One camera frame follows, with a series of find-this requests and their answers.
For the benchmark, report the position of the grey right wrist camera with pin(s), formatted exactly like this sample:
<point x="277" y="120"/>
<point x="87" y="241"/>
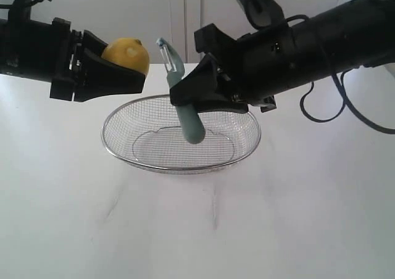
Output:
<point x="262" y="13"/>

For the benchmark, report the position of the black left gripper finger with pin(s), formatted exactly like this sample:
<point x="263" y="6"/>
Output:
<point x="98" y="78"/>
<point x="93" y="43"/>

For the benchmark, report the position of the oval steel mesh basket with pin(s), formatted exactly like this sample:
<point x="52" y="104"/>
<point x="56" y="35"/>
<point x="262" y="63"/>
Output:
<point x="146" y="134"/>

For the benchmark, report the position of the yellow lemon with sticker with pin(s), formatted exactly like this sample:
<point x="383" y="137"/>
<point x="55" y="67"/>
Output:
<point x="129" y="53"/>

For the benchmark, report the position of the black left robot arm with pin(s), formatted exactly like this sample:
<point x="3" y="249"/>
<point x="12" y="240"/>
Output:
<point x="20" y="10"/>

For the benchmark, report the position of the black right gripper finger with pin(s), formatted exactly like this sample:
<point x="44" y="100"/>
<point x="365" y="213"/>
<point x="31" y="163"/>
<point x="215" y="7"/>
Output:
<point x="211" y="40"/>
<point x="207" y="90"/>

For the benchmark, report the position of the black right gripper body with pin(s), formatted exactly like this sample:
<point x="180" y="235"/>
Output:
<point x="259" y="65"/>

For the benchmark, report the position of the teal handled vegetable peeler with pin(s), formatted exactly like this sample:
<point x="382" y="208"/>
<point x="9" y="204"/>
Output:
<point x="191" y="125"/>

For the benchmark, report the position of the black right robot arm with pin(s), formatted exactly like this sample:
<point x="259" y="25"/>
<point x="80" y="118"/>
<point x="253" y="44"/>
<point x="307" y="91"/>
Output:
<point x="357" y="33"/>

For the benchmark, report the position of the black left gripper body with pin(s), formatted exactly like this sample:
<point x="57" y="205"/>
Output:
<point x="42" y="51"/>

